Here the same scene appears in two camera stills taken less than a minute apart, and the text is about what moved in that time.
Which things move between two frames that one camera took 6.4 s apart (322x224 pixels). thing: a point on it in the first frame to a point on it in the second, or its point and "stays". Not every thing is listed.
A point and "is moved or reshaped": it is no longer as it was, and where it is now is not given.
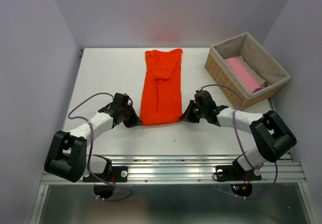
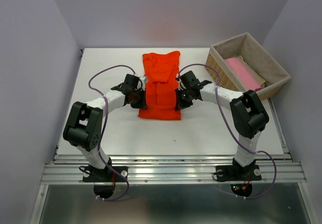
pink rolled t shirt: (239, 68) stays
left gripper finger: (130, 123) to (140, 102)
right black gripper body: (202, 111) to (187, 90)
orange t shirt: (161, 100) is moved or reshaped
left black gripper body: (125, 110) to (134, 99)
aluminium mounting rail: (189, 170) stays
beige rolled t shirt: (260, 79) stays
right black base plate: (235, 172) stays
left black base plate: (117, 174) stays
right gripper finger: (192, 114) to (182, 100)
